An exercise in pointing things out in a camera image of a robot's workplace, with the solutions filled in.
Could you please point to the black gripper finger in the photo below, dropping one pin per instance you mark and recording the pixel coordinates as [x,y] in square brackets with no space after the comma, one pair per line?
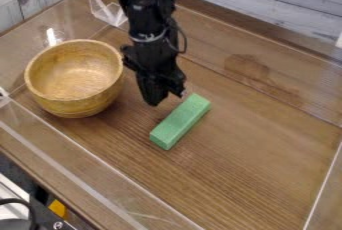
[152,88]

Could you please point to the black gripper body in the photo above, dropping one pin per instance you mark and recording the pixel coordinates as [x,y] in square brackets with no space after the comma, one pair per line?
[152,55]

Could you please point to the green rectangular block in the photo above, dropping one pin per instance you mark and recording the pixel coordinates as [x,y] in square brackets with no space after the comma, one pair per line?
[177,124]

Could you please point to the brown wooden bowl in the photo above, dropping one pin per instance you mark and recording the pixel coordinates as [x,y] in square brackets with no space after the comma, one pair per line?
[75,78]

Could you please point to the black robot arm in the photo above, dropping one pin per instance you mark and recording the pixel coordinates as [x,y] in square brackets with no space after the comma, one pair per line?
[150,19]

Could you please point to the black device with yellow label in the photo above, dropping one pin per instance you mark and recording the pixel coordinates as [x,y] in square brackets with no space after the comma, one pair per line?
[40,200]

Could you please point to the clear acrylic corner bracket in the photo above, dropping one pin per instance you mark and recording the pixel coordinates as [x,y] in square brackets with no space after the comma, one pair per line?
[110,13]
[4,97]

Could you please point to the clear acrylic left corner bracket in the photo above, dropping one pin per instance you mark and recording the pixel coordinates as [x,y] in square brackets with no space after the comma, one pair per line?
[4,97]

